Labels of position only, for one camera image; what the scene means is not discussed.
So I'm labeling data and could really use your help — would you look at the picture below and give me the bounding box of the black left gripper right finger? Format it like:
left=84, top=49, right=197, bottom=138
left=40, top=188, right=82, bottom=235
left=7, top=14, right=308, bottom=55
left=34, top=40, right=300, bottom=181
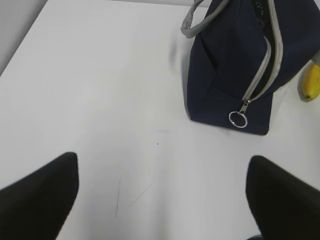
left=245, top=155, right=320, bottom=240

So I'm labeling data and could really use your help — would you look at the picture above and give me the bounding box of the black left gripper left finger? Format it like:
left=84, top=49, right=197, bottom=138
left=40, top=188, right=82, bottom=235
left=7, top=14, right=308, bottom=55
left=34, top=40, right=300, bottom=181
left=0, top=152, right=79, bottom=240

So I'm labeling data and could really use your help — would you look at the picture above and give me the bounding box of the yellow banana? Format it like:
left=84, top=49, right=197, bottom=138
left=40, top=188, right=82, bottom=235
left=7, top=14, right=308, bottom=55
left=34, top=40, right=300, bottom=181
left=298, top=63, right=320, bottom=102

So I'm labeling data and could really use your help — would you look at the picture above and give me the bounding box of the navy and white lunch bag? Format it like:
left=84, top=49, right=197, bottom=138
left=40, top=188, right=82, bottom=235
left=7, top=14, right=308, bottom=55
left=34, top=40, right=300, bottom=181
left=181, top=0, right=320, bottom=136

